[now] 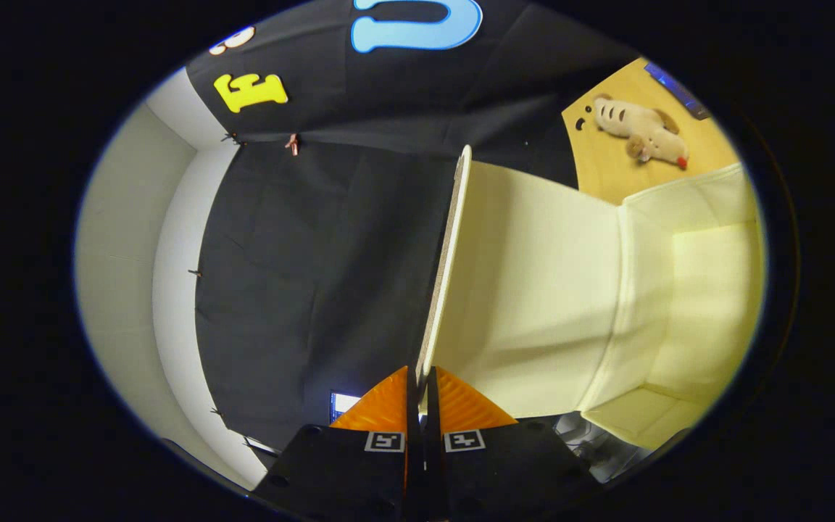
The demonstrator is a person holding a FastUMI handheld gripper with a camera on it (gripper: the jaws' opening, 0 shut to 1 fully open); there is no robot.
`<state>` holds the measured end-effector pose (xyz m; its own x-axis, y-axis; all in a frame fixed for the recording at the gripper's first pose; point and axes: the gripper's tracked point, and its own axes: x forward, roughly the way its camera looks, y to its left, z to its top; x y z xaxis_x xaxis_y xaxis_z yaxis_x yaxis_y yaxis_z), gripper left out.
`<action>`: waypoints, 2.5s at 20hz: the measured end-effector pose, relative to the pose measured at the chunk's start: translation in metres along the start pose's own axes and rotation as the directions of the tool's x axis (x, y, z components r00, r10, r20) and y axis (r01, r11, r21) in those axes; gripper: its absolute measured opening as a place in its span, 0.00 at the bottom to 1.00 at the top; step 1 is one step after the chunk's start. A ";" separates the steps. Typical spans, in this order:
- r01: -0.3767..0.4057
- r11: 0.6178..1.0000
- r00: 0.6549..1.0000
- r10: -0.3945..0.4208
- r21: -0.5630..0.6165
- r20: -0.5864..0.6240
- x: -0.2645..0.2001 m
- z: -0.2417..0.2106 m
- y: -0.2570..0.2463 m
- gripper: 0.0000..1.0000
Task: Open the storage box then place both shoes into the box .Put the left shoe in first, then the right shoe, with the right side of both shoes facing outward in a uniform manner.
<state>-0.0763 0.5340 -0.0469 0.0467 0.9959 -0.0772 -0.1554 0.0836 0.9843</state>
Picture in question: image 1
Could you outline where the blue cover book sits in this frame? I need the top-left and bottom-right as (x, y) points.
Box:
(642, 62), (712, 120)

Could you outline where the tan plush dog toy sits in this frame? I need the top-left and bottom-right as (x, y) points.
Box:
(591, 93), (690, 171)

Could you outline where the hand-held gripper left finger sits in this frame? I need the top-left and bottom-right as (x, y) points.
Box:
(251, 366), (420, 522)

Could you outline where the lit computer screen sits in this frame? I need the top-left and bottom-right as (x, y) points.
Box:
(329, 391), (362, 423)

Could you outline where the black backdrop cloth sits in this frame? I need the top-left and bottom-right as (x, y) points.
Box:
(186, 0), (643, 452)

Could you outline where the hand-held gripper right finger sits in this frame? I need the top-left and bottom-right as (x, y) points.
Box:
(425, 366), (607, 522)

